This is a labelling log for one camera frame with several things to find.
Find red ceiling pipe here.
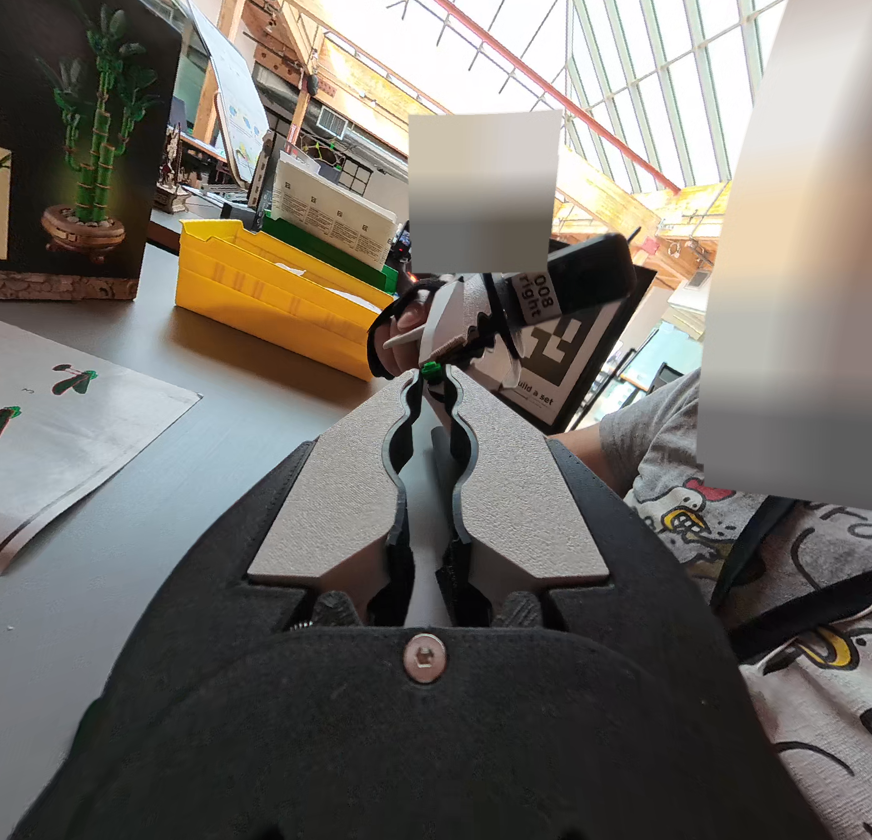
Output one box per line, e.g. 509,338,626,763
395,0,682,195

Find building instruction booklet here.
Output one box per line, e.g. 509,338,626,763
0,322,203,572

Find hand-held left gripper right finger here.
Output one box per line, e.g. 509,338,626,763
439,368,610,628

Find person's right hand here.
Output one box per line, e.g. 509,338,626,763
378,290,437,379

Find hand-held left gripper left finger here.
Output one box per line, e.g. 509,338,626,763
247,370,421,628

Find black bamboo picture box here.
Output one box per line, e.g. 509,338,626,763
0,0,185,301

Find printed tag sign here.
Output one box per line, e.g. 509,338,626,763
494,237,658,432

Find yellow plastic bin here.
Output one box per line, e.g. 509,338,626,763
175,219,396,382

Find green plastic bin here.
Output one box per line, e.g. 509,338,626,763
262,212,399,295

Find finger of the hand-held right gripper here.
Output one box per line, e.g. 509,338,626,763
477,336,526,389
421,278,475,366

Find white folded leaflets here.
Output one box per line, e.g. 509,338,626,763
271,155,398,272

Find brown wooden model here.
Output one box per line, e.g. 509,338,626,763
155,124,190,216

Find black box red label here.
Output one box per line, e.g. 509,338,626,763
247,130,279,233

